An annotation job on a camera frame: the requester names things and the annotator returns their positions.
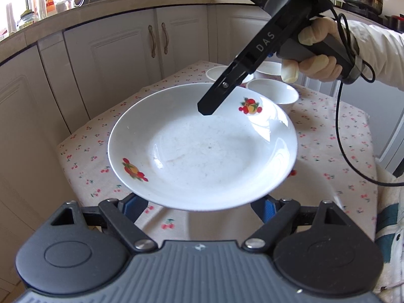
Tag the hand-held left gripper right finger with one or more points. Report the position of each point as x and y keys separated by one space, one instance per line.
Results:
x=268 y=210

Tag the cherry-print tablecloth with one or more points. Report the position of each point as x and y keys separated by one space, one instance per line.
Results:
x=94 y=151

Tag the stack of clear cups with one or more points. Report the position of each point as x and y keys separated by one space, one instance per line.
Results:
x=39 y=1

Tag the person's right forearm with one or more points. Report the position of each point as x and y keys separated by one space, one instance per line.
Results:
x=378 y=50

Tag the green-lid glass jar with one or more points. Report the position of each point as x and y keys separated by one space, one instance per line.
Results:
x=26 y=21

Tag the orange box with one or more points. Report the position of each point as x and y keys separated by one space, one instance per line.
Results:
x=50 y=3

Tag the grey kitchen countertop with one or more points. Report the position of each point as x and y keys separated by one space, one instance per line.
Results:
x=94 y=11

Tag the white ceramic bowl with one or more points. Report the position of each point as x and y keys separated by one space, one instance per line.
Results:
x=271 y=68
x=214 y=73
x=277 y=93

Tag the person's white jacket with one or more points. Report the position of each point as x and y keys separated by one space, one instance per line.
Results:
x=391 y=227

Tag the white round fruit-print plate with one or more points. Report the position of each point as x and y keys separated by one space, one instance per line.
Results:
x=202 y=151

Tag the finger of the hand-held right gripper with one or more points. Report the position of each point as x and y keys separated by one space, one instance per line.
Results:
x=211 y=101

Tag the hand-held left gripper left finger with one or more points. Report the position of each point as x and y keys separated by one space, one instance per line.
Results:
x=134 y=208

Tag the person's right hand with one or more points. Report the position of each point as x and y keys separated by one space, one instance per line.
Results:
x=318 y=26

